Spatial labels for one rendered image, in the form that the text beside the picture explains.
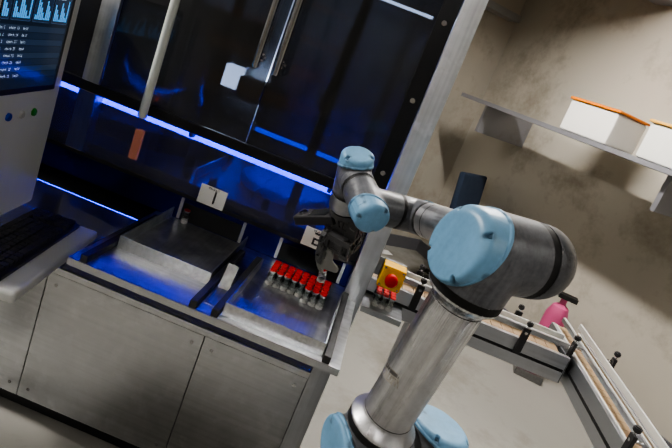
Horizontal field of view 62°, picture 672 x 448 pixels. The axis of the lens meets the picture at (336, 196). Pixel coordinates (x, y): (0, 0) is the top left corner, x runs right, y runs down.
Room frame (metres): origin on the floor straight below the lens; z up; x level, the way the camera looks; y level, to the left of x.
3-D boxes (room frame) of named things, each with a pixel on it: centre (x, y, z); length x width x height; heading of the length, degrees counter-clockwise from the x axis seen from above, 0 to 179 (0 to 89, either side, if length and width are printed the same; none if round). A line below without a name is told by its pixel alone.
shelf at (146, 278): (1.42, 0.18, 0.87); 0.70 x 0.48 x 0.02; 88
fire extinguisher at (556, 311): (3.57, -1.67, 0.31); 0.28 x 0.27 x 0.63; 122
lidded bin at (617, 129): (3.82, -1.47, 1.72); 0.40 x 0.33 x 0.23; 32
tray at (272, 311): (1.37, 0.01, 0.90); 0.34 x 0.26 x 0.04; 177
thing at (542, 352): (1.72, -0.54, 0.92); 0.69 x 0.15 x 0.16; 88
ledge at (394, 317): (1.63, -0.26, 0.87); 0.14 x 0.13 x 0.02; 178
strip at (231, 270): (1.30, 0.19, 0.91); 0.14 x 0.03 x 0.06; 178
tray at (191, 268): (1.50, 0.35, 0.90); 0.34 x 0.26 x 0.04; 178
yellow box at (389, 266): (1.59, -0.24, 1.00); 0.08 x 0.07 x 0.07; 178
